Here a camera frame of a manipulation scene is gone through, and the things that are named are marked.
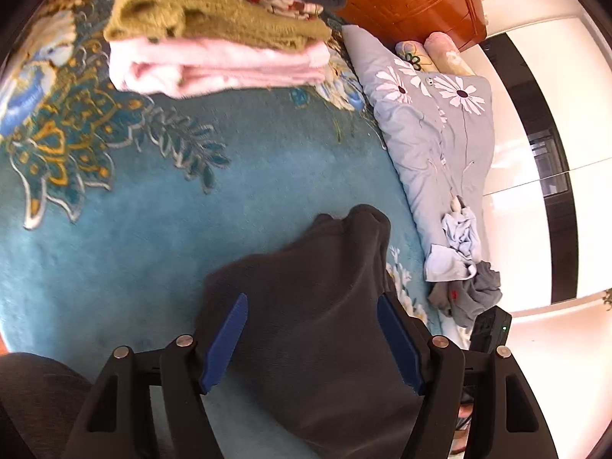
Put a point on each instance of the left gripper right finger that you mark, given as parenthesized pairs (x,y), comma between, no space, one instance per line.
(506,422)

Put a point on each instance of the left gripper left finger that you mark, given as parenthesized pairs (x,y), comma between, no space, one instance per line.
(116,419)

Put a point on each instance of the dark grey fleece garment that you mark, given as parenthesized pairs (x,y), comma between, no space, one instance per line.
(312,353)

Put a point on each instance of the dark grey crumpled cloth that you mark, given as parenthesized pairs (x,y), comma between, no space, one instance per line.
(465,300)

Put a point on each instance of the light blue crumpled cloth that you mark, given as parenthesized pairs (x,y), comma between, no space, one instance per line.
(456,260)

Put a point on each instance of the grey daisy print pillow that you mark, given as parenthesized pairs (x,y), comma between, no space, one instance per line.
(438,129)

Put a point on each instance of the teal floral blanket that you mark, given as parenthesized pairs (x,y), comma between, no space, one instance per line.
(117,206)

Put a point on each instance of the yellow floral rolled pillow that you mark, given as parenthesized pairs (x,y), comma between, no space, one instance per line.
(415,54)

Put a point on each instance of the pink floral rolled pillow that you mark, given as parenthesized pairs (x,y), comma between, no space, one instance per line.
(445,55)

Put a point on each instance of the orange wooden headboard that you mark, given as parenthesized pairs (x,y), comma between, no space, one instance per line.
(395,21)

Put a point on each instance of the pink folded towel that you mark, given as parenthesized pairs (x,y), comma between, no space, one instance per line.
(182,68)

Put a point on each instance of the olive green knitted sweater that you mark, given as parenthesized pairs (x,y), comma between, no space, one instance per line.
(233,20)

